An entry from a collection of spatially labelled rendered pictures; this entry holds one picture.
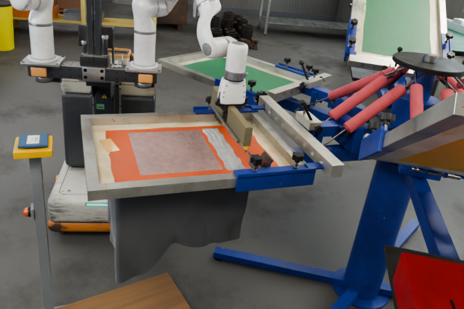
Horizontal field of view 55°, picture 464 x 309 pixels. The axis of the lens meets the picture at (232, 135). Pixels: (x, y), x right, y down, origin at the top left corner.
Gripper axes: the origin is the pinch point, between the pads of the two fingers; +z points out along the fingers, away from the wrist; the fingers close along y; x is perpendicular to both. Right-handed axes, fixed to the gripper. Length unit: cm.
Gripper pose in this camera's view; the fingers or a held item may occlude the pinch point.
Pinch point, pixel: (229, 114)
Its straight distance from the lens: 172.8
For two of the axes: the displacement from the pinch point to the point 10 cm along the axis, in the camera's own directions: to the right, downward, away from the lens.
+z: -1.2, 8.9, 4.3
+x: 3.2, 4.5, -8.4
